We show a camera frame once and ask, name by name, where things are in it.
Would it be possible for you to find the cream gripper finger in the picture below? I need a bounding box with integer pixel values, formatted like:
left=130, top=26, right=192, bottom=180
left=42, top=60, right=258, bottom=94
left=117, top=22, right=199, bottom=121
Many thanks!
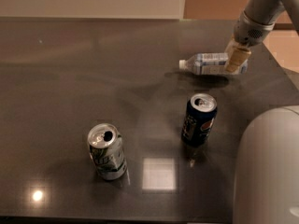
left=224, top=36, right=238, bottom=59
left=224, top=47, right=251, bottom=73

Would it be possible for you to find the clear blue-label plastic bottle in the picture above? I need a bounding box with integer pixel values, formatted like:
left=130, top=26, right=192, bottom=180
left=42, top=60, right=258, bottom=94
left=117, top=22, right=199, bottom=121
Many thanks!
left=179, top=53, right=248, bottom=76

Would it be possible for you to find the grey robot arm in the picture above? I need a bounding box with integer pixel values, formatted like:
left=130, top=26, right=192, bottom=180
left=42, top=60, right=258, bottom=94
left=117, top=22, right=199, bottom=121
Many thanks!
left=225, top=0, right=299, bottom=224

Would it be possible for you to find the blue pepsi can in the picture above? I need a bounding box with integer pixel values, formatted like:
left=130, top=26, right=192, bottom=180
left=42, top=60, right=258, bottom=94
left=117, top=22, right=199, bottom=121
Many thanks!
left=181, top=93, right=218, bottom=147

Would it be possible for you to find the green white soda can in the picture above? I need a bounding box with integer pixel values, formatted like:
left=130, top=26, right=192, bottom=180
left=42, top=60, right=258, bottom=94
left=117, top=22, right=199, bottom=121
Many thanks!
left=87, top=123, right=127, bottom=181

